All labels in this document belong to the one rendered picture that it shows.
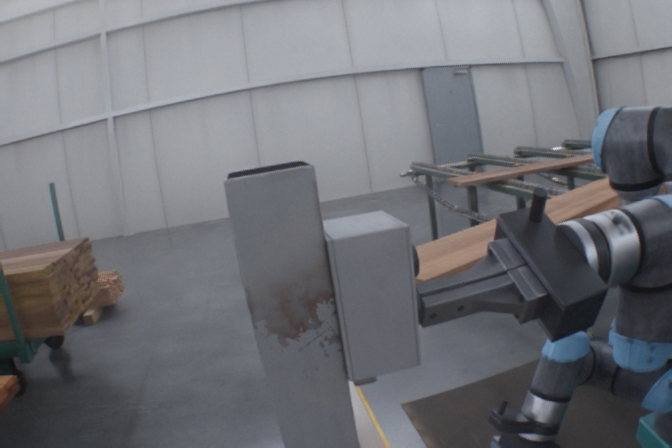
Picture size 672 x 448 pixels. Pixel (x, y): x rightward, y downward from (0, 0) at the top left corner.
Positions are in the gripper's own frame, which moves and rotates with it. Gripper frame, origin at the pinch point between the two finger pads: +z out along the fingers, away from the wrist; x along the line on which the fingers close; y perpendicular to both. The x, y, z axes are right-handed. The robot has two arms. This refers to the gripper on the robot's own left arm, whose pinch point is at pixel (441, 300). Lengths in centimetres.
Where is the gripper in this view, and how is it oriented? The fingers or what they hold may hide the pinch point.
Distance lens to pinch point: 41.0
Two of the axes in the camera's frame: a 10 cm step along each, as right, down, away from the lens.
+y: -0.5, -8.4, -5.4
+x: 2.3, 5.2, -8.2
